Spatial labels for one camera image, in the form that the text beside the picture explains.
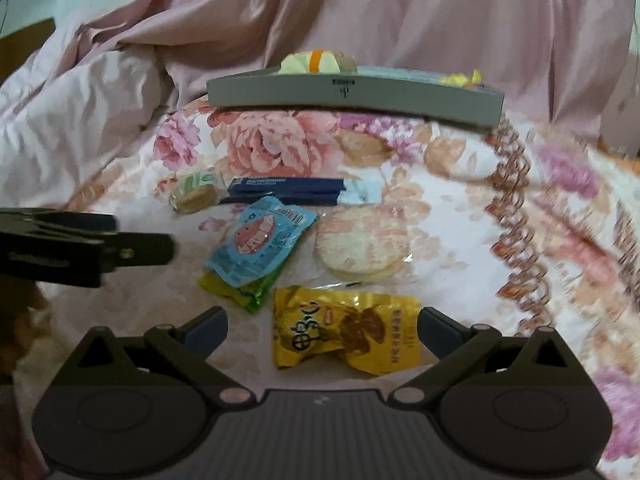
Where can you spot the navy blue snack packet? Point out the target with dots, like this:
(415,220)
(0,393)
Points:
(285,190)

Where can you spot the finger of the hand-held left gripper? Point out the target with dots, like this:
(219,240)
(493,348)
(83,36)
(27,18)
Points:
(142,249)
(60,221)

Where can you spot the green yellow snack packet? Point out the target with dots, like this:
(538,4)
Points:
(245,295)

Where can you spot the pink satin sheet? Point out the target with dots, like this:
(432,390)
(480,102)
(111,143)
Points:
(380,15)

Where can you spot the grey cardboard box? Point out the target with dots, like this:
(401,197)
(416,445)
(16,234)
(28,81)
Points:
(350,97)

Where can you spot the pale pink quilt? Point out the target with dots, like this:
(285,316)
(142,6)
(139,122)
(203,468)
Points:
(85,120)

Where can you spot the light blue snack packet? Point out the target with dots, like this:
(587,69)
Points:
(255,240)

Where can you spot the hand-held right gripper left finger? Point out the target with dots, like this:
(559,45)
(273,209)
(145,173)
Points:
(207,332)

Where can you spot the yellow crumpled wrapper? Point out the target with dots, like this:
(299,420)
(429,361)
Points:
(462,78)

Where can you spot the cream orange snack packet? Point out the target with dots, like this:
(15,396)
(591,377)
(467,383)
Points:
(317,62)

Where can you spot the green label biscuit packet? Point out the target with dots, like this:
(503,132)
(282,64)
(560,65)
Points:
(195,192)

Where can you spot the wooden headboard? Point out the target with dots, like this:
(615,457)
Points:
(27,27)

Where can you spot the round rice cracker packet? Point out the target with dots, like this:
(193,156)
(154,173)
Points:
(360,245)

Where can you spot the floral bedsheet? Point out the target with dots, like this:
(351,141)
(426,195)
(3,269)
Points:
(450,200)

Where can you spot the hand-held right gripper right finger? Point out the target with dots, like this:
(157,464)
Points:
(442,334)

